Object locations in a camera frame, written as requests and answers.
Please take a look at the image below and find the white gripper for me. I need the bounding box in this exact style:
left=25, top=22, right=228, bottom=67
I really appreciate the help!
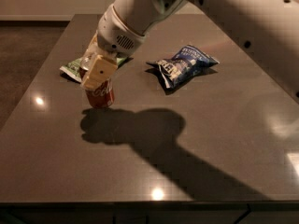
left=80, top=5, right=146, bottom=91

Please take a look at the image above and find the red coke can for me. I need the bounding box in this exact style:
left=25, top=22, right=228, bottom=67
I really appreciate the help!
left=79, top=68, right=114, bottom=108

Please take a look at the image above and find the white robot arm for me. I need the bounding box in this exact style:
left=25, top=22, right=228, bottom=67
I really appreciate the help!
left=81, top=0, right=299, bottom=102

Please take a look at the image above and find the green jalapeno chip bag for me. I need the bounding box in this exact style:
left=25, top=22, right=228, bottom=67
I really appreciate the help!
left=60, top=58, right=126, bottom=82

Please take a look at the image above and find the blue chip bag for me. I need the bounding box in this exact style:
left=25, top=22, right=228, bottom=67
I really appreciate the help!
left=148, top=45, right=220, bottom=90

